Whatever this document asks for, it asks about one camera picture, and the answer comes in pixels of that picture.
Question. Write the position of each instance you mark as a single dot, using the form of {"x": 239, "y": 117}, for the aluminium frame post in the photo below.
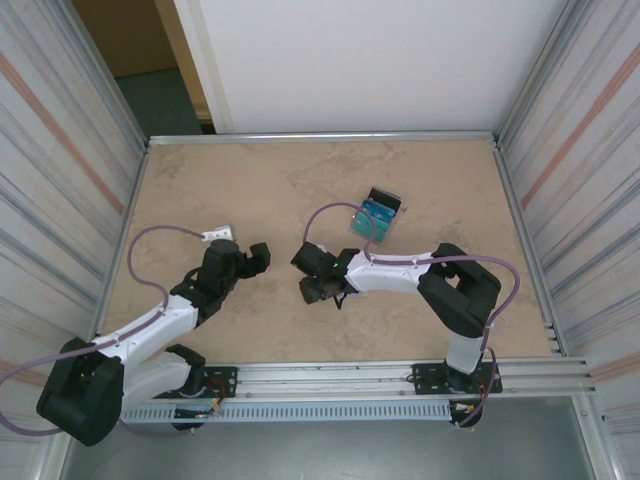
{"x": 106, "y": 75}
{"x": 540, "y": 75}

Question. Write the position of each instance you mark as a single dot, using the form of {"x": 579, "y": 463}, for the blue card with white print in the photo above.
{"x": 381, "y": 212}

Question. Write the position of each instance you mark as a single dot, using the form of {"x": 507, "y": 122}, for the wide aluminium mounting rail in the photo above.
{"x": 325, "y": 380}

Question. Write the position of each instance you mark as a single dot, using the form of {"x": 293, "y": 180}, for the brown door panel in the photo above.
{"x": 130, "y": 35}

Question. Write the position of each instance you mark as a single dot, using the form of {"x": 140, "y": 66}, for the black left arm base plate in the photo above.
{"x": 225, "y": 380}

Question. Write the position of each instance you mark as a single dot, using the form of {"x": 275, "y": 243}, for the aluminium table edge rail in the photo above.
{"x": 512, "y": 200}
{"x": 325, "y": 137}
{"x": 122, "y": 240}

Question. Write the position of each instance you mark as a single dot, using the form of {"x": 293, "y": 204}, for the teal VIP card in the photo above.
{"x": 372, "y": 231}

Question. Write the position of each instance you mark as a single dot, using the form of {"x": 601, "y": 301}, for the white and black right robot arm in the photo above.
{"x": 390, "y": 272}

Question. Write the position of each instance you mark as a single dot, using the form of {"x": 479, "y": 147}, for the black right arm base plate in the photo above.
{"x": 425, "y": 377}

